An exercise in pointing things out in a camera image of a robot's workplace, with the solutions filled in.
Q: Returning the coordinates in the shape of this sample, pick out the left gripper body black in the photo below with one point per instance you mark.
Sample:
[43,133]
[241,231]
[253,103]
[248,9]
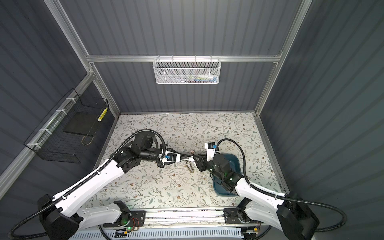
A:
[162,146]

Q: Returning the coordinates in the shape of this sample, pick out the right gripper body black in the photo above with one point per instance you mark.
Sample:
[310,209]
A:
[206,165]

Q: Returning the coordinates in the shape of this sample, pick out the beige mini stapler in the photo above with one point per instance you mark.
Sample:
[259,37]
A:
[190,167]

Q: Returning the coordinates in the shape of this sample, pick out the black long stapler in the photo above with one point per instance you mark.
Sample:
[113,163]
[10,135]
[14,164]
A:
[193,158]

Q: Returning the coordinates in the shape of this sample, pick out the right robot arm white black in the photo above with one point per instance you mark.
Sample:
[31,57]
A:
[295,220]

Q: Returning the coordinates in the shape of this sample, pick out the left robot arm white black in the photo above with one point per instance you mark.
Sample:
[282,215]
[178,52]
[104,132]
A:
[143,145]

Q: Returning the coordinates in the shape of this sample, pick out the teal plastic tray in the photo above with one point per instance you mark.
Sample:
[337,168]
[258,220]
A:
[225,172]

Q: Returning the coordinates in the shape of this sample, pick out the yellow marker in basket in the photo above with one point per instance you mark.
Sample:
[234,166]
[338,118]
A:
[102,115]

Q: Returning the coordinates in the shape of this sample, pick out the pens in white basket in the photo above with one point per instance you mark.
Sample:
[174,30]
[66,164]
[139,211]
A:
[205,78]

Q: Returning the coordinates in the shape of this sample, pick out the black pad in basket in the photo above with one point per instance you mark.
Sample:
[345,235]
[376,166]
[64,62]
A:
[84,124]

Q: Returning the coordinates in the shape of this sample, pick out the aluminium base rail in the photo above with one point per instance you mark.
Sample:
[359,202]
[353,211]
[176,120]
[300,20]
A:
[186,216]

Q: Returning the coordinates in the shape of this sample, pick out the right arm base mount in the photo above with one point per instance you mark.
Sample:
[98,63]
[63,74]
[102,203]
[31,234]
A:
[234,216]

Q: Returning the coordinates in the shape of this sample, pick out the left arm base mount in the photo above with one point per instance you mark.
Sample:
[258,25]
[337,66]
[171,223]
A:
[133,219]

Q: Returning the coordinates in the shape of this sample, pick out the white slotted cable duct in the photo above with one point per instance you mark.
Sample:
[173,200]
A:
[177,234]

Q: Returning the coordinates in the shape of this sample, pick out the white wire mesh basket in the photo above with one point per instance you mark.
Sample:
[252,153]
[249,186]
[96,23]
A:
[166,72]

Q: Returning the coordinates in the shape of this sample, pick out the black wire basket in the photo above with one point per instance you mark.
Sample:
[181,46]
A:
[50,143]

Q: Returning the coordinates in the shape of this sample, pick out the aluminium horizontal back rail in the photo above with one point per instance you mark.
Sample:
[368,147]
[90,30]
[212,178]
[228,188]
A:
[173,58]

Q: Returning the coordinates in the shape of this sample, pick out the aluminium corner post left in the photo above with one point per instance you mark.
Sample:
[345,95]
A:
[61,17]

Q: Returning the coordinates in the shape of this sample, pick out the aluminium corner post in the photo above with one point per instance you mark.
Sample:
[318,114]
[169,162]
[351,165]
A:
[288,43]
[61,17]

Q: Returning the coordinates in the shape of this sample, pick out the aluminium corner post right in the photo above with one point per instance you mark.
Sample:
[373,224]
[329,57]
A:
[288,43]

